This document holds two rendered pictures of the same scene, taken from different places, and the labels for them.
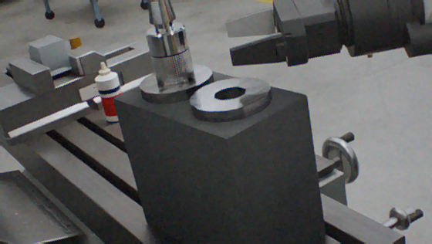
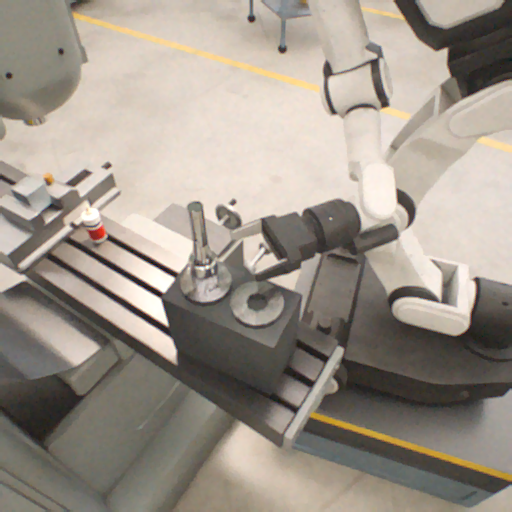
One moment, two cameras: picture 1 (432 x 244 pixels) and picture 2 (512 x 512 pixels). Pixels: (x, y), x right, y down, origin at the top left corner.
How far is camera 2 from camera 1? 49 cm
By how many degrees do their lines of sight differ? 31
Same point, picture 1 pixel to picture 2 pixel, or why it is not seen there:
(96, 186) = (119, 315)
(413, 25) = (357, 239)
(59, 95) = (50, 227)
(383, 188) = (222, 191)
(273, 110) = (289, 313)
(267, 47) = (278, 269)
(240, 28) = (240, 234)
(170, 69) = (208, 283)
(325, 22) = (310, 246)
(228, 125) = (267, 332)
